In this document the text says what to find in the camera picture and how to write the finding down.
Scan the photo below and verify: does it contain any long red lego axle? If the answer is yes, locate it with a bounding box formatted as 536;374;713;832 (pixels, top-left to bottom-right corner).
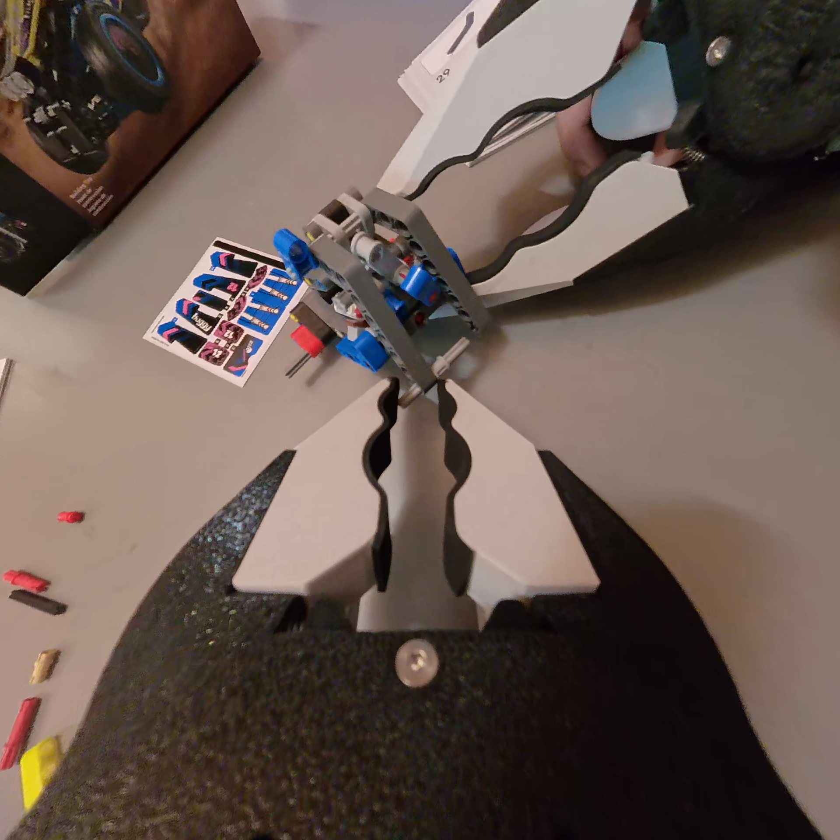
0;697;42;770

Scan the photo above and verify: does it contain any open lego instruction booklet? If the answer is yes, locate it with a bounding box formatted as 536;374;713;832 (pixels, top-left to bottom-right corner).
397;0;559;168

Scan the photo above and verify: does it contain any black lego pin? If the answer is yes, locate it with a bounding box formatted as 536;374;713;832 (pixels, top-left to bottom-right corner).
9;589;68;616

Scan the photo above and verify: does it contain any blue pink sticker sheet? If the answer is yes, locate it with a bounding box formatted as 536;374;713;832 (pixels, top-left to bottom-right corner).
143;236;309;388

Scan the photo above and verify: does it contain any yellow lego piece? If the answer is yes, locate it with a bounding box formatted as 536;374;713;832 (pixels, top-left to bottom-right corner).
20;736;63;811

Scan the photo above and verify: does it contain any lego set box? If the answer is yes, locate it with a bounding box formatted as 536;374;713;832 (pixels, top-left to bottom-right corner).
0;0;261;296

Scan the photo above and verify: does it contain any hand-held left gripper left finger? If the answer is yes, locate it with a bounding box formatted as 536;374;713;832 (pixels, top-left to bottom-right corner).
231;377;401;610

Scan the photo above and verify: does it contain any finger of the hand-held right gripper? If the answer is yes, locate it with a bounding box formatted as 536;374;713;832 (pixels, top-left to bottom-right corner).
468;159;691;307
379;0;642;199

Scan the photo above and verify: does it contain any grey blue lego chassis assembly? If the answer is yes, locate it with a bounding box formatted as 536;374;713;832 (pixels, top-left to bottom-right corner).
273;185;493;409

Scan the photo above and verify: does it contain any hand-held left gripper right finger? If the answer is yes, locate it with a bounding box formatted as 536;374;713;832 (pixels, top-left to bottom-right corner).
435;379;602;608

